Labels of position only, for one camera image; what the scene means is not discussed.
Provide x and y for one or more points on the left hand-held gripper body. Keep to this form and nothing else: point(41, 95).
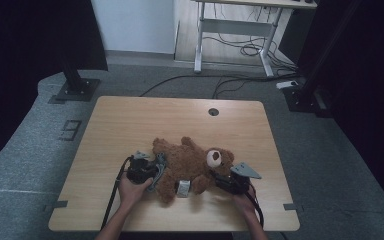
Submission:
point(139, 170)

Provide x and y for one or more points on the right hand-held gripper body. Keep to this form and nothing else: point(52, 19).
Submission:
point(235, 183)

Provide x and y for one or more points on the grey cloth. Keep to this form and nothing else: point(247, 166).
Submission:
point(160, 166)

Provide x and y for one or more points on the brown teddy bear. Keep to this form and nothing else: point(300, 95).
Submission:
point(188, 163)

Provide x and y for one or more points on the person's right hand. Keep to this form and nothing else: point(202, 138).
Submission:
point(245, 203)

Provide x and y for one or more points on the person's left hand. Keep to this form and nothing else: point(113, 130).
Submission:
point(131, 191)

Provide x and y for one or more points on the grey tape strip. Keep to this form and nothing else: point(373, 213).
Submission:
point(61, 204)
point(290, 206)

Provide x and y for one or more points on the white power strip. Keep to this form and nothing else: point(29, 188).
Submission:
point(286, 84)

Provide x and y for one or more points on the black curtain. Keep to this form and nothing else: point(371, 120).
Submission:
point(373, 83)
point(30, 50)

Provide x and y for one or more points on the black stand with base plate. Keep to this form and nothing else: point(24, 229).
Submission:
point(300, 98)
point(78, 88)

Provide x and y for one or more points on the white desk frame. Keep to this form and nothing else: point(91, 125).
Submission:
point(236, 26)

